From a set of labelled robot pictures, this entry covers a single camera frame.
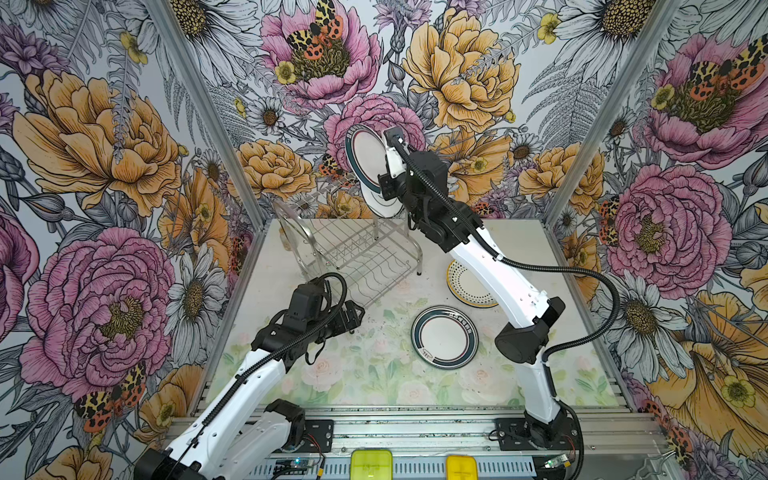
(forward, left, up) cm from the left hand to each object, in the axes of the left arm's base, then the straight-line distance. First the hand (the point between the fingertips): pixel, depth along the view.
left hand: (350, 326), depth 79 cm
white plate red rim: (+3, -27, -14) cm, 30 cm away
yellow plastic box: (-29, -27, -13) cm, 42 cm away
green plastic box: (-29, -6, -11) cm, 31 cm away
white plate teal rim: (+30, -7, +15) cm, 35 cm away
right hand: (+24, -10, +33) cm, 42 cm away
